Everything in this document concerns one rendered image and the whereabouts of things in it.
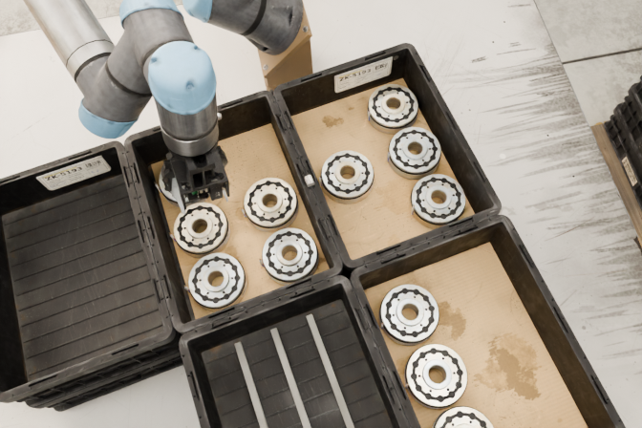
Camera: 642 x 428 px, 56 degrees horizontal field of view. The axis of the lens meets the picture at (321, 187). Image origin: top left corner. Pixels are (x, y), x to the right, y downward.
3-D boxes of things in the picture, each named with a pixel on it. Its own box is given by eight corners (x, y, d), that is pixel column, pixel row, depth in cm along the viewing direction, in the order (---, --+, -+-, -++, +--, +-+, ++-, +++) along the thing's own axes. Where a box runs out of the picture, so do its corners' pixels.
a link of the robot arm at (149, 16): (95, 37, 82) (118, 99, 77) (131, -26, 75) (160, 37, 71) (146, 48, 87) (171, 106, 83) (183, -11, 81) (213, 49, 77)
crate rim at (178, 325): (125, 143, 117) (121, 138, 115) (271, 94, 120) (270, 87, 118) (179, 338, 101) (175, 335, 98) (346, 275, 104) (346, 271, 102)
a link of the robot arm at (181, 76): (199, 25, 72) (224, 78, 69) (204, 82, 82) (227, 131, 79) (134, 43, 70) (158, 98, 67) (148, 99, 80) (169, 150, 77)
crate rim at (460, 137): (271, 94, 120) (270, 87, 118) (410, 47, 124) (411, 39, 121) (346, 275, 104) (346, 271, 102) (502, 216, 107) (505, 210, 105)
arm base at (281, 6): (253, 23, 142) (217, 10, 135) (290, -27, 133) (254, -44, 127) (270, 69, 134) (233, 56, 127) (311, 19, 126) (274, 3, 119)
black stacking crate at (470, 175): (278, 119, 129) (271, 89, 118) (405, 75, 132) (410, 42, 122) (347, 288, 113) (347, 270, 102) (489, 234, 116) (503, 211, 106)
